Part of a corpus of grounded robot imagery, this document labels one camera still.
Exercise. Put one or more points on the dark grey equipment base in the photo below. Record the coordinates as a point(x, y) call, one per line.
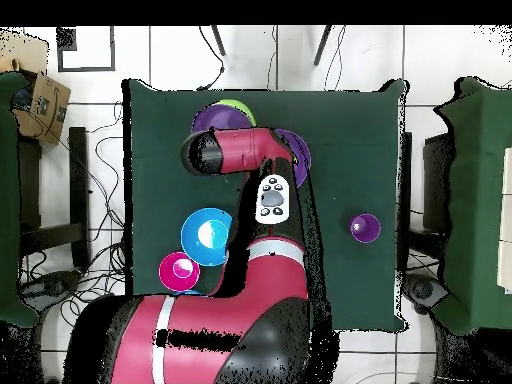
point(52, 284)
point(424, 290)

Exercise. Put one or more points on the black tripod leg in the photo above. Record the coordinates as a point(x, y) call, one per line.
point(322, 46)
point(218, 40)

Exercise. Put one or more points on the large purple bowl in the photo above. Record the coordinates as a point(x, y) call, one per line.
point(300, 154)
point(220, 118)

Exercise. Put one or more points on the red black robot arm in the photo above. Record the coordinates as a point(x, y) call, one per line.
point(208, 320)

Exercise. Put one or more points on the green clothed side table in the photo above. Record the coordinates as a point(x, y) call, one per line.
point(476, 200)
point(8, 200)

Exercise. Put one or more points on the purple cup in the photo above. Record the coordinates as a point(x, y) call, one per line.
point(364, 228)

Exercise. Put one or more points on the black chair frame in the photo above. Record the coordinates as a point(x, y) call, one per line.
point(78, 180)

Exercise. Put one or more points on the dark green tablecloth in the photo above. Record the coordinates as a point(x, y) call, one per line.
point(352, 140)

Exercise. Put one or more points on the small red bowl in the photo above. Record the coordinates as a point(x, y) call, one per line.
point(178, 271)

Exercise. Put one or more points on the large green bowl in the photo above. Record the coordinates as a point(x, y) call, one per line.
point(244, 107)

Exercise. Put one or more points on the brown cardboard box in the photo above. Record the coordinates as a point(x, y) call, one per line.
point(48, 108)

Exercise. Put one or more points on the large blue bowl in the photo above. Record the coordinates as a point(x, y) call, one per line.
point(196, 236)

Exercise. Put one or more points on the black square floor frame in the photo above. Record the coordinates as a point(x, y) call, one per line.
point(112, 48)

